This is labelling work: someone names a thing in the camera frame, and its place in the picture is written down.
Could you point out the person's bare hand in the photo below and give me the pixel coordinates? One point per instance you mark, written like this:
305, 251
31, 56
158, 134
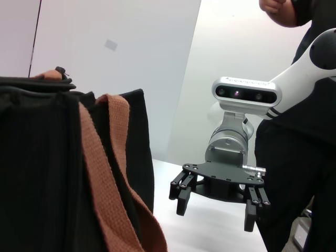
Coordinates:
271, 5

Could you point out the person's bare forearm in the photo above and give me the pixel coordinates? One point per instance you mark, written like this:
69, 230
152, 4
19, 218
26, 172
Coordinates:
287, 17

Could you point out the grey box device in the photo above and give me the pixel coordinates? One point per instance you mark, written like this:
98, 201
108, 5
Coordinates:
302, 233

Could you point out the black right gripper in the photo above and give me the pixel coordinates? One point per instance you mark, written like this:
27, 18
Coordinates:
220, 183

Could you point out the person in black clothes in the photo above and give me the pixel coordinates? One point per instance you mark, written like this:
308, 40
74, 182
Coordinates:
288, 157

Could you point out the white and silver right arm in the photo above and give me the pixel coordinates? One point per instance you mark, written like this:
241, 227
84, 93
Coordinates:
294, 76

